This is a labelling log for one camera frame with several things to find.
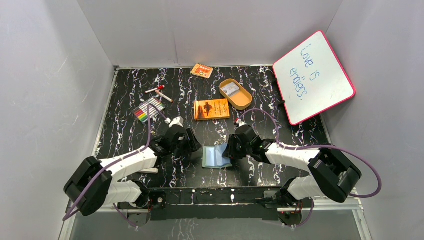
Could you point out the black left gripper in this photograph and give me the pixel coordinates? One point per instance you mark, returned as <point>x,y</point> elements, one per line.
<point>191,141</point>

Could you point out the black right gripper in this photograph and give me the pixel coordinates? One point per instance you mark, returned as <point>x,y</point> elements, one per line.
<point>230,152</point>

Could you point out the mint green card holder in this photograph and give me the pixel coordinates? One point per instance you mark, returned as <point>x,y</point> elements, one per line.
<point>212,157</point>

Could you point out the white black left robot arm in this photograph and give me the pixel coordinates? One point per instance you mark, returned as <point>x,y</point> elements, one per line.
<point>98,182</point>

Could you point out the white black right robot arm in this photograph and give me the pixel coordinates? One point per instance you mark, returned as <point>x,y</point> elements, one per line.
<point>331,173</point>

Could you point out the white card in tray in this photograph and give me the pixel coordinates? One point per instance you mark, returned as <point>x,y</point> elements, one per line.
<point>231,89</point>

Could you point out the small orange card box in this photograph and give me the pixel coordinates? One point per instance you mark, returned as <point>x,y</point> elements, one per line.
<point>202,71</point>

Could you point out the orange Huckleberry Finn book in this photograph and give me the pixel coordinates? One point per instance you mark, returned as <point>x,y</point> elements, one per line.
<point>214,109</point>

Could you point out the tan oval tray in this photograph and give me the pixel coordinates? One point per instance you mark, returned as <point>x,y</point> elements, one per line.
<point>240,101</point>

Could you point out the clear case of markers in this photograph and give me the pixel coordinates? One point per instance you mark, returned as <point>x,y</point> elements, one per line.
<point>148,109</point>

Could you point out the white marker orange cap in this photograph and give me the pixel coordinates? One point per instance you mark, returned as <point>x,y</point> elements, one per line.
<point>164,96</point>

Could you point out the white marker red cap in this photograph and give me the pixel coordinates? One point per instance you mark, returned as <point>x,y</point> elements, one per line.
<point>160,87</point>

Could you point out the pink framed whiteboard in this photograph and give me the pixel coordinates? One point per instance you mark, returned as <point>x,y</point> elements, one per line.
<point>311,79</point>

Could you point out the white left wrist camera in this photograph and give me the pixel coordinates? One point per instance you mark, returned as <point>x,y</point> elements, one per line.
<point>177,121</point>

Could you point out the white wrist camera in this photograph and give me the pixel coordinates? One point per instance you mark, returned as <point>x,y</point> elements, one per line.
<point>239,123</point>
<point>177,121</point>

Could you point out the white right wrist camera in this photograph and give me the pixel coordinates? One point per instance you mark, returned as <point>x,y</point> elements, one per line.
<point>239,123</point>

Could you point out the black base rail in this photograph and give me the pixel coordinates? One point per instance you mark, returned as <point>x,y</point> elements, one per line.
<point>262,203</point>

